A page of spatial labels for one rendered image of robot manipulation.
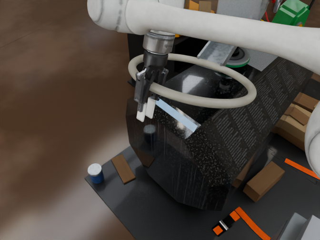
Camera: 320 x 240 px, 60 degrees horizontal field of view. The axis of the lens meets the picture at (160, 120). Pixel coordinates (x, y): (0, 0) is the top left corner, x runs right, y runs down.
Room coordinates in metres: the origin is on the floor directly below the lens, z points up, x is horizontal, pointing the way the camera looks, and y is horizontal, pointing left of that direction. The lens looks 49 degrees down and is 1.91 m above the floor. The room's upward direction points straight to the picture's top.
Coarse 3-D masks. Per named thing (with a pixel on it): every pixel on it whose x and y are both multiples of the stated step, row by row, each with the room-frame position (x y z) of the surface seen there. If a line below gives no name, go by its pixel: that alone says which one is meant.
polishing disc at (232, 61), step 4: (240, 48) 1.45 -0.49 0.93; (244, 48) 1.45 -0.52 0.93; (240, 52) 1.41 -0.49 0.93; (244, 52) 1.41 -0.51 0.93; (248, 52) 1.41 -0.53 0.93; (240, 56) 1.37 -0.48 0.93; (244, 56) 1.37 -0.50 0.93; (248, 56) 1.37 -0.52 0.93; (232, 60) 1.33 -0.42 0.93; (236, 60) 1.33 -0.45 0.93; (240, 60) 1.33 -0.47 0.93; (244, 60) 1.33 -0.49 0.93; (228, 64) 1.31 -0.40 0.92; (232, 64) 1.30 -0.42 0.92; (236, 64) 1.30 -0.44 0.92; (240, 64) 1.30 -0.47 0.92
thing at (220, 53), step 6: (210, 42) 1.15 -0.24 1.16; (216, 42) 1.21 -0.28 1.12; (204, 48) 1.09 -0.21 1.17; (210, 48) 1.16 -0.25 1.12; (216, 48) 1.16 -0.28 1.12; (222, 48) 1.16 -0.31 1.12; (228, 48) 1.16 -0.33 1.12; (234, 48) 1.13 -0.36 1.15; (198, 54) 1.04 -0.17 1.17; (204, 54) 1.09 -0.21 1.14; (210, 54) 1.11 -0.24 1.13; (216, 54) 1.11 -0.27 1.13; (222, 54) 1.11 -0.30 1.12; (228, 54) 1.04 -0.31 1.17; (210, 60) 1.06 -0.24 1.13; (216, 60) 1.06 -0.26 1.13; (222, 60) 1.00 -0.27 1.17; (228, 60) 1.06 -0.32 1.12
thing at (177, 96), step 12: (132, 60) 0.86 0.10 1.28; (180, 60) 1.03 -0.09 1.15; (192, 60) 1.02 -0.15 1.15; (204, 60) 1.02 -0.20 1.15; (132, 72) 0.75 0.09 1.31; (228, 72) 0.94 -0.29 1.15; (156, 84) 0.66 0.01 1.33; (252, 84) 0.80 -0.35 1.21; (168, 96) 0.62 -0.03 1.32; (180, 96) 0.61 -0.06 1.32; (192, 96) 0.61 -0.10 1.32; (252, 96) 0.69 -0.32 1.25; (228, 108) 0.61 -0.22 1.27
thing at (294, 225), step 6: (294, 216) 0.45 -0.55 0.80; (300, 216) 0.45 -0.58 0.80; (288, 222) 0.43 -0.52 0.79; (294, 222) 0.43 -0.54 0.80; (300, 222) 0.43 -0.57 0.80; (282, 228) 0.43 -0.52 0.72; (288, 228) 0.40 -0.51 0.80; (294, 228) 0.40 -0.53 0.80; (300, 228) 0.40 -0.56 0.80; (276, 234) 0.44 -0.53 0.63; (282, 234) 0.38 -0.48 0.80; (288, 234) 0.38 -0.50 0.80; (294, 234) 0.38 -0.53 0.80
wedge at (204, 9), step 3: (201, 3) 2.24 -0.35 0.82; (204, 3) 2.24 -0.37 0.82; (207, 3) 2.24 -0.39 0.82; (210, 3) 2.24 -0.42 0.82; (201, 6) 2.21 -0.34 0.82; (204, 6) 2.21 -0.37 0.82; (207, 6) 2.21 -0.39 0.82; (210, 6) 2.21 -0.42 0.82; (201, 9) 2.17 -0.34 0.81; (204, 9) 2.17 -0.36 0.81; (207, 9) 2.17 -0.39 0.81; (210, 9) 2.17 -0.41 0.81; (210, 12) 2.14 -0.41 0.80
